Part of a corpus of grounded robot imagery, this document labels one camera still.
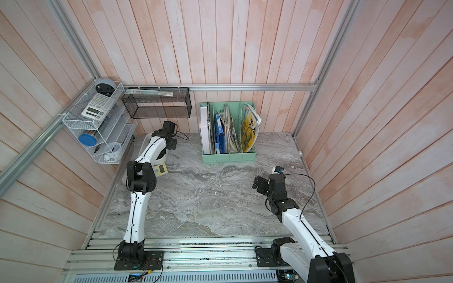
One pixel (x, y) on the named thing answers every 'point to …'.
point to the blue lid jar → (89, 138)
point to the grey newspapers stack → (232, 142)
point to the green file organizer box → (235, 109)
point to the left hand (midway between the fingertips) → (169, 145)
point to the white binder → (205, 132)
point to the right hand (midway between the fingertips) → (262, 178)
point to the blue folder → (220, 135)
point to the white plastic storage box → (144, 142)
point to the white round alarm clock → (111, 151)
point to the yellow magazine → (250, 121)
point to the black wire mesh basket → (158, 102)
